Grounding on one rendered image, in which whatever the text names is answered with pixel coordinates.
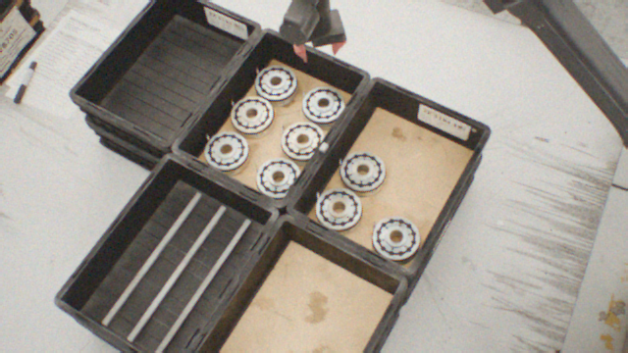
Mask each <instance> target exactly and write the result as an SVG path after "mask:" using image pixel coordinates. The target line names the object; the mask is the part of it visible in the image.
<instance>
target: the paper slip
mask: <svg viewBox="0 0 628 353"><path fill-rule="evenodd" d="M23 1H25V0H18V1H17V3H16V4H15V6H14V8H13V9H12V10H11V12H10V13H9V14H8V16H7V18H6V19H5V20H4V21H3V23H2V24H1V25H0V77H2V76H3V75H4V73H5V72H7V70H8V68H9V67H10V65H11V64H12V63H13V61H14V60H15V58H16V57H17V55H18V54H19V53H20V51H21V50H22V49H23V48H25V46H26V45H27V43H28V42H29V41H30V40H31V39H32V38H33V37H34V36H35V35H36V32H35V31H34V30H33V29H32V28H33V27H34V25H35V24H36V23H37V22H38V21H39V18H38V17H37V15H36V17H35V18H34V19H33V21H32V22H31V23H30V24H28V23H27V22H26V20H25V19H23V18H22V15H21V14H20V12H19V10H18V9H19V7H20V6H21V4H22V3H23Z"/></svg>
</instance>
